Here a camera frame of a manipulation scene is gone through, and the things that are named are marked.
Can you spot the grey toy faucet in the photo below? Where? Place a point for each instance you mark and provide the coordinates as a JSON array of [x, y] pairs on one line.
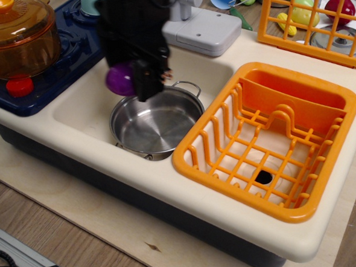
[[200, 30]]

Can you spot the red stove knob front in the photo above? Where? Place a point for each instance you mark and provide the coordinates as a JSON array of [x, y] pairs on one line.
[[20, 87]]

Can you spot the amber glass pot with lid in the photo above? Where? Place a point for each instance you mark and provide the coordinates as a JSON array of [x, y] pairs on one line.
[[29, 39]]

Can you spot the light wooden base board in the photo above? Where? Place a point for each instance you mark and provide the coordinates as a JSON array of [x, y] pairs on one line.
[[75, 225]]

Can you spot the orange dish rack basket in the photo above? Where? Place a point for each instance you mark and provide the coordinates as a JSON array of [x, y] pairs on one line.
[[269, 140]]

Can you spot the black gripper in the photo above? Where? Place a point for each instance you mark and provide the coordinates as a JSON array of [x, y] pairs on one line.
[[132, 30]]

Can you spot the stainless steel pan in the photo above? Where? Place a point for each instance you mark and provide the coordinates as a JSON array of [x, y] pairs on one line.
[[153, 128]]

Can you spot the navy blue toy stove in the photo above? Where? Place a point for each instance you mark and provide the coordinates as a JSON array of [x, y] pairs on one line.
[[80, 52]]

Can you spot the red toy fruit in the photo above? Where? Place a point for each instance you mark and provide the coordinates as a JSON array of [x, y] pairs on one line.
[[348, 8]]

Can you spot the light teal cup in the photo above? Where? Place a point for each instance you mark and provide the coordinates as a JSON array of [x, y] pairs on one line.
[[88, 7]]

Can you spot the steel pot lid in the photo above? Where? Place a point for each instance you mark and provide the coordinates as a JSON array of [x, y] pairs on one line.
[[340, 44]]

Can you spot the green toy chili pepper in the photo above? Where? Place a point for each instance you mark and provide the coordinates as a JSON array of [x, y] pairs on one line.
[[244, 24]]

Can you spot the yellow toy corn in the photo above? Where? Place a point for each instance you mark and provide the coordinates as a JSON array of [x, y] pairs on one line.
[[284, 24]]

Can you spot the aluminium rail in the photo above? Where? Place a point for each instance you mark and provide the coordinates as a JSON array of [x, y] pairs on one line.
[[22, 255]]

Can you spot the purple toy eggplant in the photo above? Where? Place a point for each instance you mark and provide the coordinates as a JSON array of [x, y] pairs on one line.
[[119, 79]]

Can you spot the green yellow toy pear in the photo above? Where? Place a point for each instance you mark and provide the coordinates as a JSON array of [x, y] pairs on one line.
[[301, 15]]

